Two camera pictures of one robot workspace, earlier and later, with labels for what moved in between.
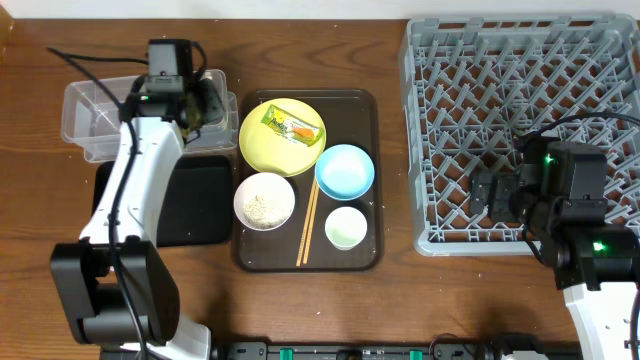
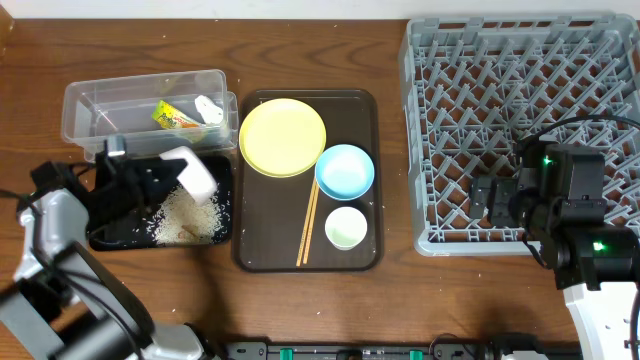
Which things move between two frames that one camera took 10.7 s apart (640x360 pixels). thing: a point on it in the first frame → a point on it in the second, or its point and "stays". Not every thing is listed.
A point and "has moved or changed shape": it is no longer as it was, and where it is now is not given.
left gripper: (215, 110) → (124, 179)
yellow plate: (269, 150) stays
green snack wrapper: (291, 126) has moved or changed shape
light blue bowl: (344, 172) stays
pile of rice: (265, 213) → (181, 220)
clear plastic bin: (93, 123) stays
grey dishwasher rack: (473, 85) stays
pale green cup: (345, 228) stays
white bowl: (264, 202) → (195, 178)
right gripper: (500, 197) stays
